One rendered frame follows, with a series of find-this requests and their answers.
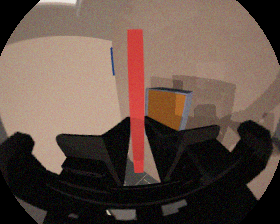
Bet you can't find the red lid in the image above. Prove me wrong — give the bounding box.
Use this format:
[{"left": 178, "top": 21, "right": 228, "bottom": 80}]
[{"left": 127, "top": 30, "right": 145, "bottom": 173}]

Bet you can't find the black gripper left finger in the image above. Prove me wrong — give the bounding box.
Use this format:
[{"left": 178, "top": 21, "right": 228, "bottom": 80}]
[{"left": 55, "top": 117, "right": 131, "bottom": 186}]

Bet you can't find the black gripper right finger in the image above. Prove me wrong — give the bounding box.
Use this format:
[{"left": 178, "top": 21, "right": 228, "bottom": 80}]
[{"left": 145, "top": 116, "right": 220, "bottom": 183}]

